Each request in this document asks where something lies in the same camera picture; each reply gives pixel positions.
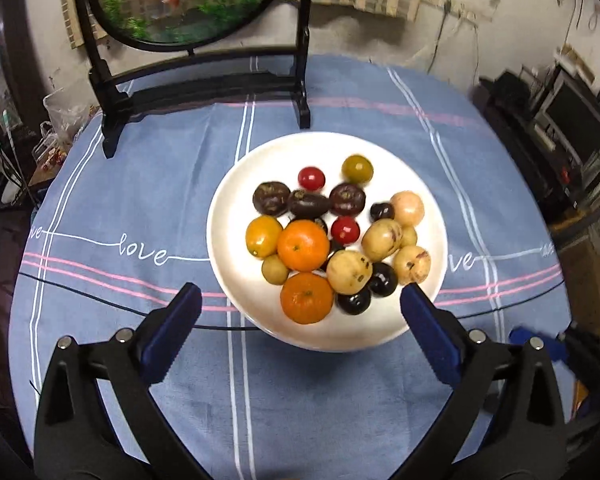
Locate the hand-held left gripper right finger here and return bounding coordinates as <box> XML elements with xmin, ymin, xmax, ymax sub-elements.
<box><xmin>399</xmin><ymin>283</ymin><xmax>568</xmax><ymax>480</ymax></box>

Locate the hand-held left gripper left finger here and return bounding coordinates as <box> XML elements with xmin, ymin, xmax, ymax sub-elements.
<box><xmin>33</xmin><ymin>281</ymin><xmax>203</xmax><ymax>480</ymax></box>

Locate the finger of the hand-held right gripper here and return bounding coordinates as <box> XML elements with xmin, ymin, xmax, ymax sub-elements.
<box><xmin>509</xmin><ymin>326</ymin><xmax>571</xmax><ymax>363</ymax></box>

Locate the pale speckled pepino melon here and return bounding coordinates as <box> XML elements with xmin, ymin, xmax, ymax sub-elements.
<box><xmin>392</xmin><ymin>245</ymin><xmax>432</xmax><ymax>286</ymax></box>

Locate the pale yellow spotted fruit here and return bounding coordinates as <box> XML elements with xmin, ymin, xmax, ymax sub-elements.
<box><xmin>326</xmin><ymin>250</ymin><xmax>373</xmax><ymax>295</ymax></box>

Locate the purple striped pepino melon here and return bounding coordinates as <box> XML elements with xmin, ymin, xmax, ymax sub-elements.
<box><xmin>361</xmin><ymin>218</ymin><xmax>404</xmax><ymax>263</ymax></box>

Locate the small tan yellow fruit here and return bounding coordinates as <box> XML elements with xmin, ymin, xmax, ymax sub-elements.
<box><xmin>261</xmin><ymin>254</ymin><xmax>290</xmax><ymax>286</ymax></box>

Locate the orange mandarin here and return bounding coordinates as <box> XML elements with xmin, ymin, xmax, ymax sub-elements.
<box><xmin>280</xmin><ymin>271</ymin><xmax>335</xmax><ymax>324</ymax></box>
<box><xmin>277</xmin><ymin>219</ymin><xmax>331</xmax><ymax>272</ymax></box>

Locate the red cherry tomato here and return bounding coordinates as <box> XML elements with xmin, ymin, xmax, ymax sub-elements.
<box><xmin>330</xmin><ymin>216</ymin><xmax>361</xmax><ymax>245</ymax></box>
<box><xmin>298</xmin><ymin>166</ymin><xmax>327</xmax><ymax>191</ymax></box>

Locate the dark brown water chestnut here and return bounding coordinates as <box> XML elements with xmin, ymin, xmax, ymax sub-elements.
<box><xmin>252</xmin><ymin>181</ymin><xmax>291</xmax><ymax>218</ymax></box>
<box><xmin>287</xmin><ymin>189</ymin><xmax>331</xmax><ymax>220</ymax></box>
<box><xmin>328</xmin><ymin>182</ymin><xmax>367</xmax><ymax>218</ymax></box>

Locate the greenish yellow tomato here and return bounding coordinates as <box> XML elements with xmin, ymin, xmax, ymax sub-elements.
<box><xmin>341</xmin><ymin>155</ymin><xmax>374</xmax><ymax>184</ymax></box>

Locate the white plate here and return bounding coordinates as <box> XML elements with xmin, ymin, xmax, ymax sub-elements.
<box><xmin>206</xmin><ymin>131</ymin><xmax>449</xmax><ymax>353</ymax></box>

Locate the cardboard box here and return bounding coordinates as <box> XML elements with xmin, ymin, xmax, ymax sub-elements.
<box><xmin>552</xmin><ymin>205</ymin><xmax>600</xmax><ymax>336</ymax></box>

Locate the blue striped tablecloth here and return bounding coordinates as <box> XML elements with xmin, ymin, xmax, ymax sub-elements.
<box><xmin>7</xmin><ymin>55</ymin><xmax>573</xmax><ymax>480</ymax></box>

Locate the computer monitor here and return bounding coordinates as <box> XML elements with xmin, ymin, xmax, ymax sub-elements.
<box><xmin>535</xmin><ymin>77</ymin><xmax>600</xmax><ymax>161</ymax></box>

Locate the clear plastic bag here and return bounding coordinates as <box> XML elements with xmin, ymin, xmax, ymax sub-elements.
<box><xmin>42</xmin><ymin>87</ymin><xmax>98</xmax><ymax>141</ymax></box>

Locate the round goldfish screen ornament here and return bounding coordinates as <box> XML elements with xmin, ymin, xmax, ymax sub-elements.
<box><xmin>70</xmin><ymin>0</ymin><xmax>313</xmax><ymax>159</ymax></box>

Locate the wall cable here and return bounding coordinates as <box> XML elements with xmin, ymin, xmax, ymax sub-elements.
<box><xmin>427</xmin><ymin>0</ymin><xmax>481</xmax><ymax>73</ymax></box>

